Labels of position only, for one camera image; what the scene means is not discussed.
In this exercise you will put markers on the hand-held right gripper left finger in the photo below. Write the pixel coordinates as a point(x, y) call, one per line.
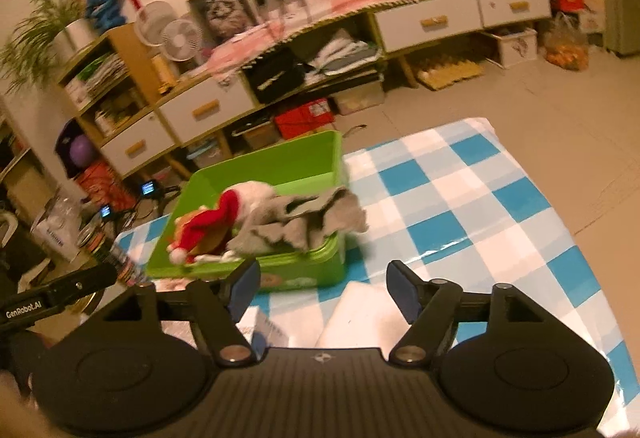
point(245, 288)

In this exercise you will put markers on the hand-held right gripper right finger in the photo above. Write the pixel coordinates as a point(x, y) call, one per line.
point(402, 290)

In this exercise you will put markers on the white sponge block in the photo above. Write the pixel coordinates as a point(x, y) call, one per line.
point(360, 313)

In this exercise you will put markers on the grey cloth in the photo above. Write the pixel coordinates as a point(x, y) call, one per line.
point(325, 213)

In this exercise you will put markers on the green plastic bin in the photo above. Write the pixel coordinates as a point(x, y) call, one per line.
point(300, 153)

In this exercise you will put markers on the white milk carton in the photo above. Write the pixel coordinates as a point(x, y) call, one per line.
point(267, 330)

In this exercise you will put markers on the white plastic bag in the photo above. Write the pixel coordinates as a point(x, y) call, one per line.
point(55, 233)

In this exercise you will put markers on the colourful metal can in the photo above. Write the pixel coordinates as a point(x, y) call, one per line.
point(122, 265)

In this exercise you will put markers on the plush toy with red hat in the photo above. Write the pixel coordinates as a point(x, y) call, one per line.
point(210, 220)

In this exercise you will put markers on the small lit-screen device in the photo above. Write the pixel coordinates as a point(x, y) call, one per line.
point(106, 211)
point(149, 188)

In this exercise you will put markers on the blue checkered tablecloth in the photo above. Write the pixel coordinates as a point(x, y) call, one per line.
point(450, 198)

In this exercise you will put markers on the orange printed box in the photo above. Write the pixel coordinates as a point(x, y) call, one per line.
point(105, 185)

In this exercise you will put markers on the purple ball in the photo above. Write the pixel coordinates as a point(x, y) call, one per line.
point(82, 152)

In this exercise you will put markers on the white drawer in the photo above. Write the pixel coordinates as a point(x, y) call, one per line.
point(207, 108)
point(430, 21)
point(515, 6)
point(137, 143)

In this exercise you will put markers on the red box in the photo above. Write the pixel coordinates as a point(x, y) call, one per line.
point(305, 118)

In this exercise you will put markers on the black bag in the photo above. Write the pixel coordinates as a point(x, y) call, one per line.
point(275, 73)

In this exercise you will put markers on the stack of papers on shelf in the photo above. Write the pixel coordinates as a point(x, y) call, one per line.
point(97, 76)

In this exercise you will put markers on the egg tray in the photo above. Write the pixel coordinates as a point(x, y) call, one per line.
point(450, 73)

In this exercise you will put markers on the stack of folded papers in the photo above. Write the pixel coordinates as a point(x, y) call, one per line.
point(342, 53)

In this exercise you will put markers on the wooden shelf cabinet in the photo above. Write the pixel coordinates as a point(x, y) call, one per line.
point(132, 58)

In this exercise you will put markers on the long wooden cabinet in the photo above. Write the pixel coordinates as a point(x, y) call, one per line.
point(372, 28)

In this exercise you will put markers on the white basket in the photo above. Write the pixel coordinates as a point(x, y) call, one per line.
point(512, 48)

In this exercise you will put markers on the potted green plant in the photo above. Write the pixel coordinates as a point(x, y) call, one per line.
point(45, 18)

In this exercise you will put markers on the framed cat picture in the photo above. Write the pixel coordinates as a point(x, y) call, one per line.
point(222, 11)

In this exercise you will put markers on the bag of oranges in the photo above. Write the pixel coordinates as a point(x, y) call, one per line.
point(565, 48)

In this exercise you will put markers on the blue plush toy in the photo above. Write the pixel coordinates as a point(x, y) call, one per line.
point(105, 3)

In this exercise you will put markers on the pink cloth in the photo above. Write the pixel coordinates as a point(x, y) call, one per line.
point(350, 1)

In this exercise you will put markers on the cardboard box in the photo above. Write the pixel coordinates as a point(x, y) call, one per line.
point(592, 16)

